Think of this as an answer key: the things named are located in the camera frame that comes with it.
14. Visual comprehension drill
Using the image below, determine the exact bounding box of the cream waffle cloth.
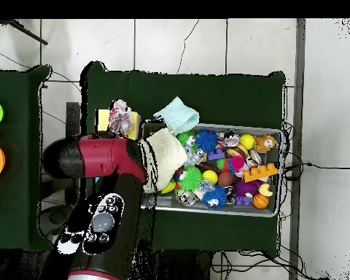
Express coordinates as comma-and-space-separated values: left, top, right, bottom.
139, 127, 188, 194

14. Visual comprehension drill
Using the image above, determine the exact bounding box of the mint green waffle cloth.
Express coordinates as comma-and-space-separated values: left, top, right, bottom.
152, 96, 200, 137

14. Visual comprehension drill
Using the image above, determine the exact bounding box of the pale floral cloth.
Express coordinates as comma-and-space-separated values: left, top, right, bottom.
107, 98, 134, 138

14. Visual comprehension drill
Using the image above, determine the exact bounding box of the shallow clear mesh bin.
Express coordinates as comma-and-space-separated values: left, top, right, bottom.
141, 120, 283, 218

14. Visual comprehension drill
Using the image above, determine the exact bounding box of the wooden box with three holes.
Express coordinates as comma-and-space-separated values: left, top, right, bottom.
93, 109, 142, 184

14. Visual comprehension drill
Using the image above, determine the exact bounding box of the green spiky rubber ball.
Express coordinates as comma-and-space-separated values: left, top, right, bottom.
178, 165, 203, 192

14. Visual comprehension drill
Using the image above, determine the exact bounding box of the blue spiky rubber ball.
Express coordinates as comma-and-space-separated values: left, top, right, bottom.
195, 128, 219, 154

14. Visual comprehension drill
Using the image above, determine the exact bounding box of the yellow tennis ball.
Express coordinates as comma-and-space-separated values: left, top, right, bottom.
202, 169, 219, 185

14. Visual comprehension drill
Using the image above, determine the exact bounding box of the small brown football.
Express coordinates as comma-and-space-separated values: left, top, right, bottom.
217, 170, 235, 187

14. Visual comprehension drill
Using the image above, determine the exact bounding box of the blue spiky ball with eyes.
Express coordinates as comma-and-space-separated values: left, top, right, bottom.
201, 184, 228, 210

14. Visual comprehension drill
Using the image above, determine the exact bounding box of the dark green table cloth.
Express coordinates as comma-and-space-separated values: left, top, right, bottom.
79, 61, 286, 254
0, 64, 55, 252

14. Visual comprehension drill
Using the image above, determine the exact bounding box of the purple fuzzy toy figure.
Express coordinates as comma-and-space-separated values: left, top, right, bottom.
233, 179, 261, 206

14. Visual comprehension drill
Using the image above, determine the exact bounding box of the orange plastic toy block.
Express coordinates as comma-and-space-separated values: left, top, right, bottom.
241, 162, 279, 183

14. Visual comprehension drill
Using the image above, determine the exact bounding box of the brown plush monkey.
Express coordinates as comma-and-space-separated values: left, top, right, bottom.
253, 133, 278, 154

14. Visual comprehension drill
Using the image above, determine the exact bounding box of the small orange basketball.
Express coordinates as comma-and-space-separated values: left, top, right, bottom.
252, 193, 270, 210

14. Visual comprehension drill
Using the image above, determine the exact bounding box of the black upright panel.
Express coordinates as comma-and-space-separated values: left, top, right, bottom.
65, 101, 81, 206

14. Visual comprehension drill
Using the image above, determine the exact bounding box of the grey rounded object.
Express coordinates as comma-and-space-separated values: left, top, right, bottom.
39, 203, 74, 237

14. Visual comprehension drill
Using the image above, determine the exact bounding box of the dark thin rod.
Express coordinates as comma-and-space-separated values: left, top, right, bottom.
0, 18, 49, 46

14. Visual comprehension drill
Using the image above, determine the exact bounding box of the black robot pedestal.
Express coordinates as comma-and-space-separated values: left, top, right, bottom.
155, 250, 214, 280

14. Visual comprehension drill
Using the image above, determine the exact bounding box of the black power cable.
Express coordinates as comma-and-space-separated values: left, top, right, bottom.
282, 162, 350, 182

